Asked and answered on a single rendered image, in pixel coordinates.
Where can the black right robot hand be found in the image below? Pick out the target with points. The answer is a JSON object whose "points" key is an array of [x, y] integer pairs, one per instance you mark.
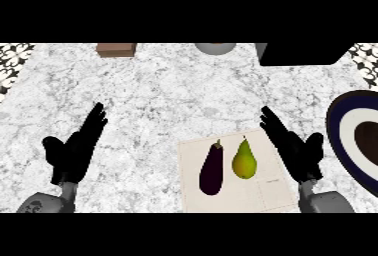
{"points": [[296, 153]]}

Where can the black appliance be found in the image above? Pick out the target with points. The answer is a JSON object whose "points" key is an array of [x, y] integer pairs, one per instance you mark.
{"points": [[300, 53]]}

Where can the dark purple eggplant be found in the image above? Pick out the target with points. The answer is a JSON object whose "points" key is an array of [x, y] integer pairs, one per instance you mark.
{"points": [[212, 170]]}

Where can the navy and white plate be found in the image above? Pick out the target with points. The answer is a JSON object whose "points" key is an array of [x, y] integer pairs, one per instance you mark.
{"points": [[352, 140]]}

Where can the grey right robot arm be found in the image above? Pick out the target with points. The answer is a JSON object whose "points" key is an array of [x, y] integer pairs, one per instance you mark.
{"points": [[322, 201]]}

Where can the beige placemat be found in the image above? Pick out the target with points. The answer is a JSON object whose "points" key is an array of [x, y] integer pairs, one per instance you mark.
{"points": [[256, 196]]}

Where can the grey round bowl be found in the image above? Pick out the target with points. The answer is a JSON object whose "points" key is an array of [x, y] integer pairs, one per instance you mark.
{"points": [[215, 48]]}

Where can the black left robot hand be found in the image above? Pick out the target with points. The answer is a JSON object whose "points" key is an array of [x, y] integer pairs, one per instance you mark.
{"points": [[74, 156]]}

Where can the yellow-green pear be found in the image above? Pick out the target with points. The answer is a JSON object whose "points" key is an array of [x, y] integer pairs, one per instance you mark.
{"points": [[244, 161]]}

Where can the brown wooden block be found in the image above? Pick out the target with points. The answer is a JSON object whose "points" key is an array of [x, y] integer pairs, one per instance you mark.
{"points": [[116, 50]]}

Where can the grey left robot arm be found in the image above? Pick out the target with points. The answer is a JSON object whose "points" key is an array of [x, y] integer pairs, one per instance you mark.
{"points": [[49, 201]]}

